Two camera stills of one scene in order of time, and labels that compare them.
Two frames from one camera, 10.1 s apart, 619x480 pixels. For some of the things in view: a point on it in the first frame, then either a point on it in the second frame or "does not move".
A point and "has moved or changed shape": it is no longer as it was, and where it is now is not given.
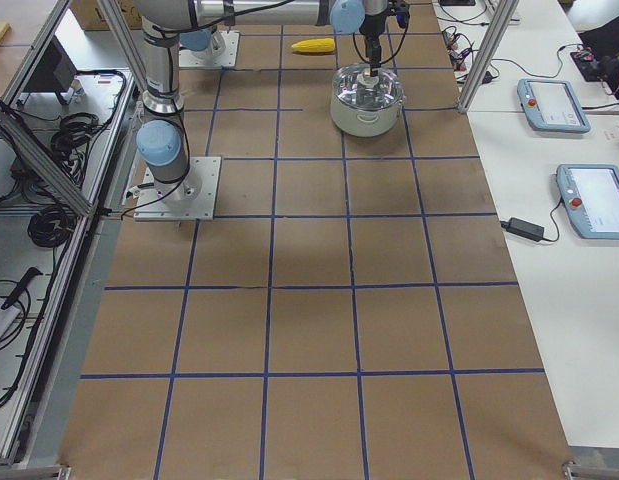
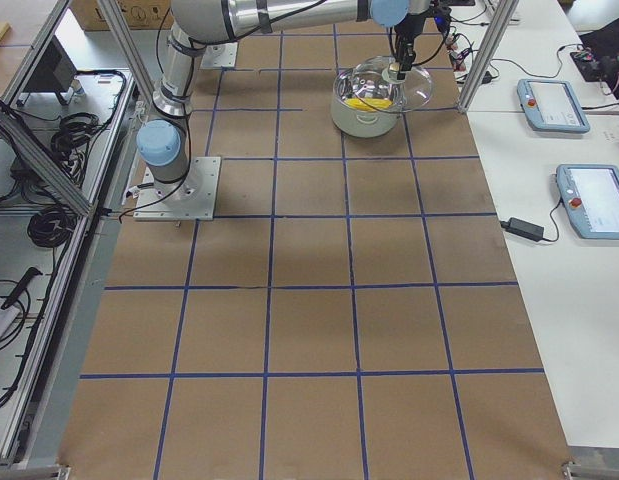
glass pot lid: [354, 86] has moved or changed shape
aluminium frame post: [499, 21] does not move
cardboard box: [91, 16] does not move
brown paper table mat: [352, 313] does not move
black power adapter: [524, 229] does not move
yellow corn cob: [315, 45] to [378, 103]
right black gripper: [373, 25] to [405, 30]
